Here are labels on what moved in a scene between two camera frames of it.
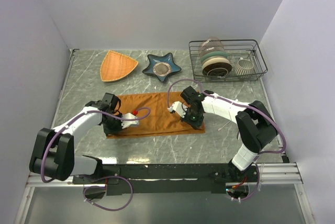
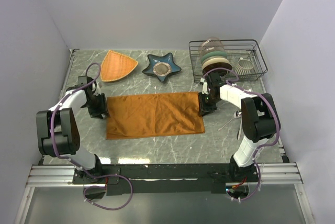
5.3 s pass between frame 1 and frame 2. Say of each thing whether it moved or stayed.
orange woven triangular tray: stayed
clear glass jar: stayed
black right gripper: moved
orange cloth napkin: stayed
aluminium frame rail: stayed
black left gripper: moved
